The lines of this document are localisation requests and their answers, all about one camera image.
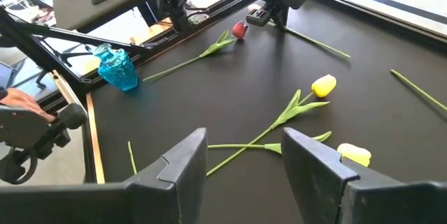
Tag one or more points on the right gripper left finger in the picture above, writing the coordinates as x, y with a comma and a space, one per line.
157, 199

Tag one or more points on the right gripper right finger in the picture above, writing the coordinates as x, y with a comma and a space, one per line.
331, 196

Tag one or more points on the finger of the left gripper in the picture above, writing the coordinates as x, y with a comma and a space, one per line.
280, 16

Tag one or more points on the pink artificial tulip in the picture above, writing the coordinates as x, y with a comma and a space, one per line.
314, 41

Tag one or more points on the maroon artificial tulip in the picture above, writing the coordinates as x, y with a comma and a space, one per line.
239, 30

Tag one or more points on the red artificial tulip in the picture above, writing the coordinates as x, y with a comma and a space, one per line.
132, 159
419, 90

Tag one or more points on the yellow artificial tulip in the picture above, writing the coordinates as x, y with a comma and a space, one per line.
323, 85
354, 154

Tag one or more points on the blue glass vase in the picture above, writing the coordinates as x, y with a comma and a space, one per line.
117, 70

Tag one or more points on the black office chair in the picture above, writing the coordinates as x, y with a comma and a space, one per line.
21, 130

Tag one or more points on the person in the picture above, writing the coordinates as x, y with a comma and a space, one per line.
21, 103

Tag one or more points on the grey desk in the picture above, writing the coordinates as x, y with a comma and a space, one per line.
104, 13

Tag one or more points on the black diagonal support bar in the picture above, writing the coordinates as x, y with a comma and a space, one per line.
70, 35

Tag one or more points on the black aluminium rig frame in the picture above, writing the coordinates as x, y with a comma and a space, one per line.
384, 20

